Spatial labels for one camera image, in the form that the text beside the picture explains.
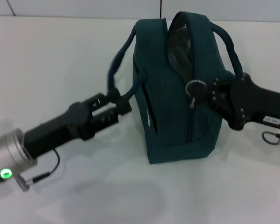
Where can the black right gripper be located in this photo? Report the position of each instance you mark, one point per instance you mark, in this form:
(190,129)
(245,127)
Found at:
(254,102)

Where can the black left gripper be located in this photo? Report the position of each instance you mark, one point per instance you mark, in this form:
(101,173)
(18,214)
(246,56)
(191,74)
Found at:
(60,126)

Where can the dark teal insulated lunch bag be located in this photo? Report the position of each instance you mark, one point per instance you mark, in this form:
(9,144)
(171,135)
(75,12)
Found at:
(177,93)

